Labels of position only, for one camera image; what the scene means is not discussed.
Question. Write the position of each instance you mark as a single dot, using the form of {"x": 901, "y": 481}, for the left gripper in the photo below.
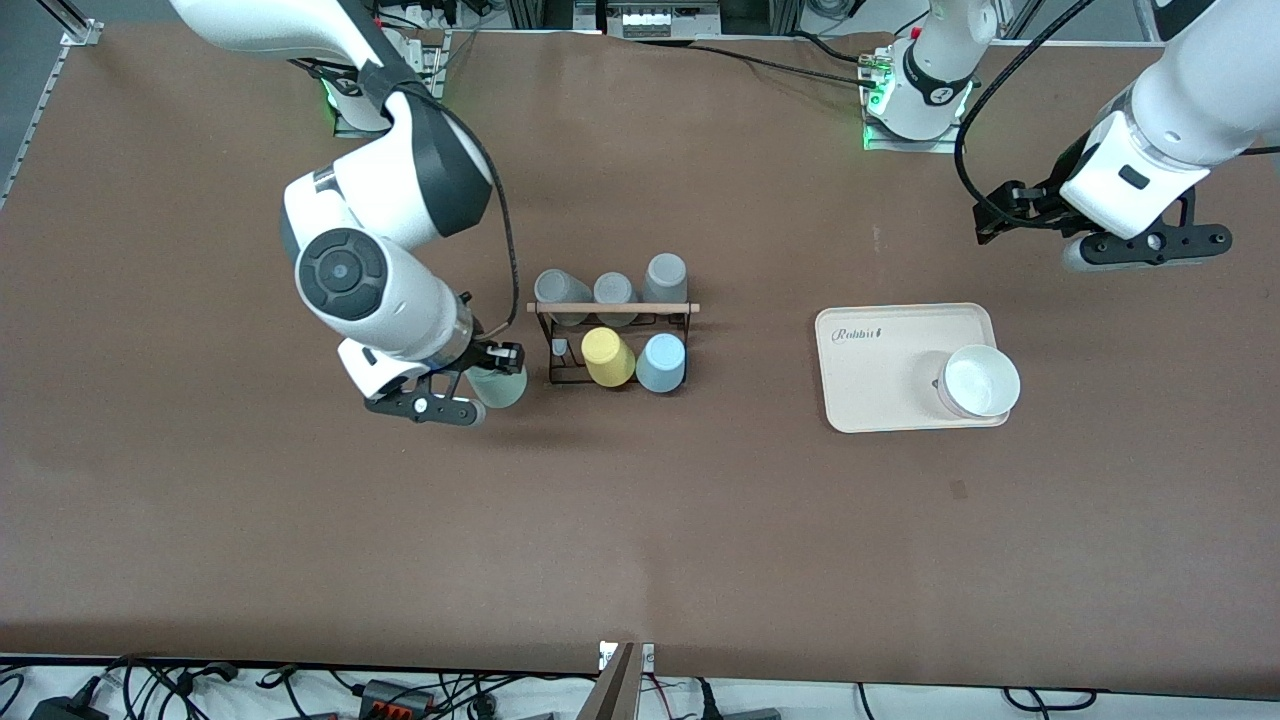
{"x": 1043, "y": 196}

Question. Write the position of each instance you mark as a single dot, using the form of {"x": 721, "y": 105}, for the black power adapter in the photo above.
{"x": 65, "y": 710}

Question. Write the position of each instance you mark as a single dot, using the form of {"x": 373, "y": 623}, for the aluminium frame profile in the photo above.
{"x": 80, "y": 30}

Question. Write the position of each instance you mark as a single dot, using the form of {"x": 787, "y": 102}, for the white marker tag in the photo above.
{"x": 648, "y": 655}

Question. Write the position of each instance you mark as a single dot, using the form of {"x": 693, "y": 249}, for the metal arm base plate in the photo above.
{"x": 425, "y": 60}
{"x": 900, "y": 144}

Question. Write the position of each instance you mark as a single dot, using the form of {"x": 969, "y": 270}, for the grey camera stand post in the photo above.
{"x": 615, "y": 690}

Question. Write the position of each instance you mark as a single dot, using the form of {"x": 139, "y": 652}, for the beige tray with Rabbit print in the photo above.
{"x": 880, "y": 385}

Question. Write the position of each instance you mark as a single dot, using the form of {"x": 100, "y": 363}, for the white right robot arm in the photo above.
{"x": 400, "y": 190}

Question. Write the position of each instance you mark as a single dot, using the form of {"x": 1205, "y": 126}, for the grey plastic cup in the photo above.
{"x": 614, "y": 288}
{"x": 665, "y": 275}
{"x": 560, "y": 290}

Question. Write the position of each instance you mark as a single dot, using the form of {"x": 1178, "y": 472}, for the black rack with wooden rod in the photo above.
{"x": 660, "y": 308}

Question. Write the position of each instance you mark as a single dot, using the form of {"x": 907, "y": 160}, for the mint green cup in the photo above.
{"x": 500, "y": 390}

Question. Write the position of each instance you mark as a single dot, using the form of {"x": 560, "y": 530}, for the white bowl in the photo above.
{"x": 980, "y": 380}

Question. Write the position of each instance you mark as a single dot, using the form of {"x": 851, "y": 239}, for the grey power strip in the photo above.
{"x": 650, "y": 20}

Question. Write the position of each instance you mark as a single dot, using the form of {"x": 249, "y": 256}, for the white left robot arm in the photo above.
{"x": 930, "y": 90}

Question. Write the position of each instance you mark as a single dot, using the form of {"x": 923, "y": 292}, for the light blue cup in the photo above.
{"x": 660, "y": 365}

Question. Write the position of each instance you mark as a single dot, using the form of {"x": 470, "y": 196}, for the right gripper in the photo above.
{"x": 481, "y": 354}

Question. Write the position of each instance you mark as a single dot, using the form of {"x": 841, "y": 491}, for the black power strip orange switches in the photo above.
{"x": 395, "y": 700}

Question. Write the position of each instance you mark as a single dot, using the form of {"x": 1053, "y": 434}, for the yellow cup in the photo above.
{"x": 607, "y": 358}

